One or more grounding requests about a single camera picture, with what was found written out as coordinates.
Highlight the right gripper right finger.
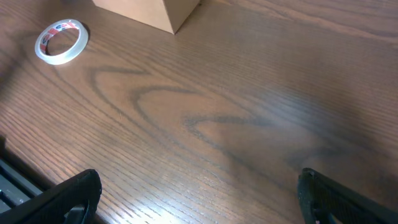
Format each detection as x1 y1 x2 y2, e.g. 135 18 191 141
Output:
297 168 397 224

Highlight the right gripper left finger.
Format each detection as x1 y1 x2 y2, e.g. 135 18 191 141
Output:
1 169 102 224

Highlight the clear tape roll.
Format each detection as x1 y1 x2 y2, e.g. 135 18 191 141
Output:
34 19 89 65

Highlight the brown cardboard box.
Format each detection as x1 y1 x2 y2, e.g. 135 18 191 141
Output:
93 0 200 34

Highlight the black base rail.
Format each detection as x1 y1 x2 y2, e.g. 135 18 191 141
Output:
0 159 43 213

